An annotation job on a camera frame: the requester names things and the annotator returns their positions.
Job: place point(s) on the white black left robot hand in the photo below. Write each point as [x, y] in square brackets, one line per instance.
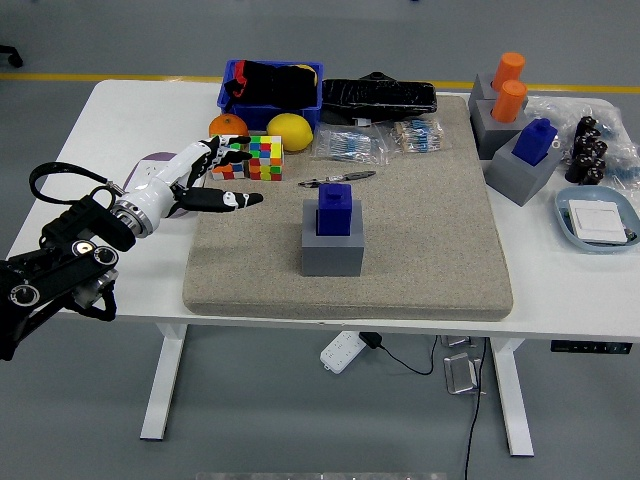
[160, 190]

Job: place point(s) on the blue square seal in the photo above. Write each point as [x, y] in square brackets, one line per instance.
[532, 142]
[334, 212]

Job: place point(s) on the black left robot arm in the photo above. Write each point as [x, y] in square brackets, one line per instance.
[75, 225]

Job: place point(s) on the grey square seal holder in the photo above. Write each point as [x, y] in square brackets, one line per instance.
[332, 257]
[515, 180]

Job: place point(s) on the grey round seal holder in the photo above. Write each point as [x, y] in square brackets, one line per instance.
[480, 90]
[492, 137]

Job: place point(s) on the colourful puzzle cube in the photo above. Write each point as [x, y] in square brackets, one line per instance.
[235, 172]
[266, 157]

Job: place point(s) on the orange fruit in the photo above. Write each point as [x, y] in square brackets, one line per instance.
[227, 125]

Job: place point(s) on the blue plastic bin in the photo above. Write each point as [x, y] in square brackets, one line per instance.
[260, 116]

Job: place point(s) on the yellow lemon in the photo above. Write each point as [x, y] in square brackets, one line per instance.
[290, 131]

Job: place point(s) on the black cloth with red trim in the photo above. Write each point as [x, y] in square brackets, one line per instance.
[280, 85]

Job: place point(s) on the yellow item in bin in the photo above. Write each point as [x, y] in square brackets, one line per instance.
[303, 66]

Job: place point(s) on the black pen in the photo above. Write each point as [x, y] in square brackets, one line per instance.
[350, 175]

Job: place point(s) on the clear bag blue resistors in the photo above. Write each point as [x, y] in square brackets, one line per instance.
[625, 170]
[350, 145]

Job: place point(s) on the black chair base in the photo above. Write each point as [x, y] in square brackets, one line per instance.
[12, 56]

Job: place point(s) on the white table leg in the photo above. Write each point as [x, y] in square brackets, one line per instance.
[515, 410]
[162, 390]

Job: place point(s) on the small white label tag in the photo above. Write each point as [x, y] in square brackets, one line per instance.
[362, 122]

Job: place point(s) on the black plastic wrapped package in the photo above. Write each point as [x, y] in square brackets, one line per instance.
[380, 97]

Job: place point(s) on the white power strip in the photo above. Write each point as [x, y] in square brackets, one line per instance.
[340, 352]

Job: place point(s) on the clear bag brown resistors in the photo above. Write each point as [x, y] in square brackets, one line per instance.
[415, 135]

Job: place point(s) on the grey-brown mat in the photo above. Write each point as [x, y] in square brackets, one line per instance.
[425, 240]

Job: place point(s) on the clear bag of metal parts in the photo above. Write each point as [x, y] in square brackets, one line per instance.
[560, 107]

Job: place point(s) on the light blue tray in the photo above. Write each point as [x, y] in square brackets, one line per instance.
[600, 192]

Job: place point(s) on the black table control panel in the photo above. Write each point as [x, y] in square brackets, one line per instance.
[590, 347]

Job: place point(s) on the clear metal floor bracket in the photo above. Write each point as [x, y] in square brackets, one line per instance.
[462, 375]
[457, 342]

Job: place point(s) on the white wall switch panel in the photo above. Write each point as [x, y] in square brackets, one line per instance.
[597, 220]

